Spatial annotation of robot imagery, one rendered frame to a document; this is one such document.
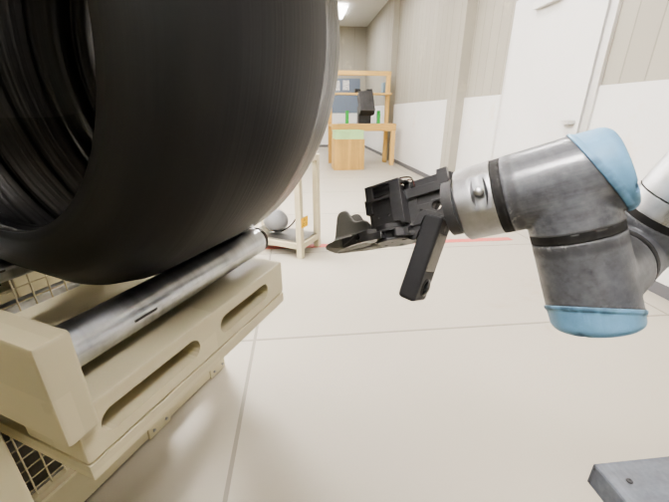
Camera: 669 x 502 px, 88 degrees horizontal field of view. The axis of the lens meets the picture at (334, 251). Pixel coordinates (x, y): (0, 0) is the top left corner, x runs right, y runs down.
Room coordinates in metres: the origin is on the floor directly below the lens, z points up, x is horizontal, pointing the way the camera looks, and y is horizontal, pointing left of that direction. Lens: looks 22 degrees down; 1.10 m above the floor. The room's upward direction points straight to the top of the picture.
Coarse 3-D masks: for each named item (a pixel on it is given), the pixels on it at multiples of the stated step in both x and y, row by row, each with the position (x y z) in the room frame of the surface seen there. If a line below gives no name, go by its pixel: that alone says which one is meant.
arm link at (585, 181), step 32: (608, 128) 0.36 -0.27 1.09; (512, 160) 0.39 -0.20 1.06; (544, 160) 0.36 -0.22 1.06; (576, 160) 0.35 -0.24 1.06; (608, 160) 0.33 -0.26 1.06; (512, 192) 0.37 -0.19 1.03; (544, 192) 0.35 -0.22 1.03; (576, 192) 0.34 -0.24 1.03; (608, 192) 0.33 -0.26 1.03; (640, 192) 0.32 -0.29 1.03; (512, 224) 0.37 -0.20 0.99; (544, 224) 0.35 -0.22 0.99; (576, 224) 0.33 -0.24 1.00; (608, 224) 0.33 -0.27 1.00
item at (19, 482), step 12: (0, 432) 0.25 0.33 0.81; (0, 444) 0.24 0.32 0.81; (0, 456) 0.24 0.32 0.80; (0, 468) 0.23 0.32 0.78; (12, 468) 0.24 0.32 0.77; (0, 480) 0.23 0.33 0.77; (12, 480) 0.24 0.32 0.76; (0, 492) 0.22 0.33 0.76; (12, 492) 0.23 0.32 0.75; (24, 492) 0.24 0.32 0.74
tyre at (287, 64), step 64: (0, 0) 0.66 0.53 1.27; (64, 0) 0.71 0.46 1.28; (128, 0) 0.28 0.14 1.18; (192, 0) 0.29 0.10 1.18; (256, 0) 0.32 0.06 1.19; (320, 0) 0.43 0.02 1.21; (0, 64) 0.64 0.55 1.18; (64, 64) 0.72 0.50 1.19; (128, 64) 0.28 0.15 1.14; (192, 64) 0.29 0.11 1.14; (256, 64) 0.32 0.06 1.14; (320, 64) 0.43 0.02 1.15; (0, 128) 0.60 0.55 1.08; (64, 128) 0.69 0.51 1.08; (128, 128) 0.29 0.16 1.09; (192, 128) 0.29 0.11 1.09; (256, 128) 0.33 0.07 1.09; (320, 128) 0.47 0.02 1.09; (0, 192) 0.52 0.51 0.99; (64, 192) 0.59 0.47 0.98; (128, 192) 0.30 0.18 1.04; (192, 192) 0.31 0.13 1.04; (256, 192) 0.39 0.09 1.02; (0, 256) 0.39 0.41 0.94; (64, 256) 0.34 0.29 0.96; (128, 256) 0.33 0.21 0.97; (192, 256) 0.39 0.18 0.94
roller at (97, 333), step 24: (240, 240) 0.50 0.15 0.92; (264, 240) 0.55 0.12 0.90; (192, 264) 0.41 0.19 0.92; (216, 264) 0.44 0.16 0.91; (240, 264) 0.49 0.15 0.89; (144, 288) 0.34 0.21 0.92; (168, 288) 0.36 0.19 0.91; (192, 288) 0.39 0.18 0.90; (96, 312) 0.29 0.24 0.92; (120, 312) 0.30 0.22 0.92; (144, 312) 0.32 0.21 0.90; (72, 336) 0.26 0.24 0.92; (96, 336) 0.27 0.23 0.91; (120, 336) 0.29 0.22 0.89
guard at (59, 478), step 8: (48, 280) 0.65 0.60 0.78; (64, 280) 0.68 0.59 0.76; (16, 288) 0.60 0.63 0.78; (32, 288) 0.62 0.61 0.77; (32, 296) 0.62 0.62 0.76; (8, 440) 0.51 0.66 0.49; (16, 448) 0.51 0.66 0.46; (24, 456) 0.52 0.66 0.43; (40, 456) 0.54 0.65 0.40; (24, 464) 0.51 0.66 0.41; (32, 464) 0.52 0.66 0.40; (48, 464) 0.54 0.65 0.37; (48, 472) 0.54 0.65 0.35; (64, 472) 0.56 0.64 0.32; (72, 472) 0.57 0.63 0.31; (32, 480) 0.51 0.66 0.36; (56, 480) 0.54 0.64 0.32; (64, 480) 0.55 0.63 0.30; (40, 488) 0.52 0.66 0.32; (48, 488) 0.52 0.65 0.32; (32, 496) 0.50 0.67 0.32; (40, 496) 0.51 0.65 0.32
